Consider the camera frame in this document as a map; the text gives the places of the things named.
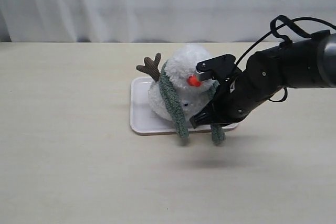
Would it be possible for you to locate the white plush snowman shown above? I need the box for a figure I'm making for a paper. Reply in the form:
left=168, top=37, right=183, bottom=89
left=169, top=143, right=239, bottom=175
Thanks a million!
left=135, top=44, right=216, bottom=122

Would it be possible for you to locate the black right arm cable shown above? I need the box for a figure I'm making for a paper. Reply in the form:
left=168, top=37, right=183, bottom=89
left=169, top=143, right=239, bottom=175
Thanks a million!
left=235, top=15, right=336, bottom=103

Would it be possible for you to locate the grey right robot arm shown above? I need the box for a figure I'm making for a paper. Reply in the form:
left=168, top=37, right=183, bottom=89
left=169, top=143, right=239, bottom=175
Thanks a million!
left=189, top=30, right=335, bottom=128

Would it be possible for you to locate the white backdrop curtain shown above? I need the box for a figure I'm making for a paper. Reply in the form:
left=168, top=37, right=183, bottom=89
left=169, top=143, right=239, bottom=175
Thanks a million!
left=1, top=0, right=335, bottom=42

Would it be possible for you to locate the white rectangular plastic tray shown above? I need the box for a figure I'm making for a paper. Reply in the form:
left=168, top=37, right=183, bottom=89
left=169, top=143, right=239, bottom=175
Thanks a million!
left=129, top=76, right=239, bottom=136

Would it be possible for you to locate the green knitted scarf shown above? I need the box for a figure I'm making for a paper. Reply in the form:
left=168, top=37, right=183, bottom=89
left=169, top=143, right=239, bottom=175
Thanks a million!
left=149, top=59, right=218, bottom=142

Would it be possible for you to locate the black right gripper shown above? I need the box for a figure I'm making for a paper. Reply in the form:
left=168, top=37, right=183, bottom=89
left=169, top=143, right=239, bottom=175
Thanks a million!
left=190, top=54, right=263, bottom=129

